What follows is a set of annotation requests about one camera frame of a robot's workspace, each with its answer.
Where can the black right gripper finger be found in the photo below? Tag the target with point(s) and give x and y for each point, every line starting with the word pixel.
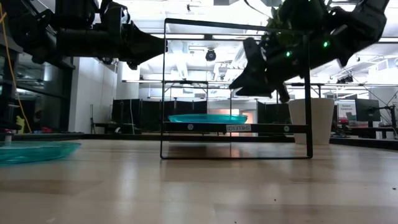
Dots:
pixel 255 92
pixel 256 71

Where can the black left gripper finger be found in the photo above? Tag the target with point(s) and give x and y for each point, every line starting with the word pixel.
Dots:
pixel 152 46

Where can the teal translucent plastic plate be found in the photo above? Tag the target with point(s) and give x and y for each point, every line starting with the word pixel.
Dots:
pixel 31 152
pixel 208 119

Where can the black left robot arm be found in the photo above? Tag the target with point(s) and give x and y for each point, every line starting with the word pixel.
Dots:
pixel 77 40

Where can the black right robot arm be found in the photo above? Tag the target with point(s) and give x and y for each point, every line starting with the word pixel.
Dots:
pixel 357 25

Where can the black round ceiling lamp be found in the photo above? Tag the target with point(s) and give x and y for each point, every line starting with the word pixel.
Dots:
pixel 108 61
pixel 211 55

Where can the black room partition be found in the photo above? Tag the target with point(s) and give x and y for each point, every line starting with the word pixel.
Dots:
pixel 270 113
pixel 149 113

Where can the green leafy plant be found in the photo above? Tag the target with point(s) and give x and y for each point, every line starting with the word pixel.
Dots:
pixel 273 21

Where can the white plant pot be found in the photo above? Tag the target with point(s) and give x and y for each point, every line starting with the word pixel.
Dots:
pixel 320 121

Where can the white poster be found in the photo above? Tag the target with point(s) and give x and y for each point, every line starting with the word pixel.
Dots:
pixel 345 109

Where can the black low bench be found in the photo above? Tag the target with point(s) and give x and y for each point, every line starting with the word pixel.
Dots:
pixel 124 127

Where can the dark computer monitor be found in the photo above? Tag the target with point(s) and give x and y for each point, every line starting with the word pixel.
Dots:
pixel 367 110

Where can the black office desk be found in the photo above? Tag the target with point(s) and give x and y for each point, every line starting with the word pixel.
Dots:
pixel 367 129

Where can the small white cup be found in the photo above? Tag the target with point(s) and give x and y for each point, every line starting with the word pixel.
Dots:
pixel 7 137

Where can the black aluminium rig frame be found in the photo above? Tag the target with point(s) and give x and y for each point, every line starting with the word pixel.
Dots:
pixel 93 136

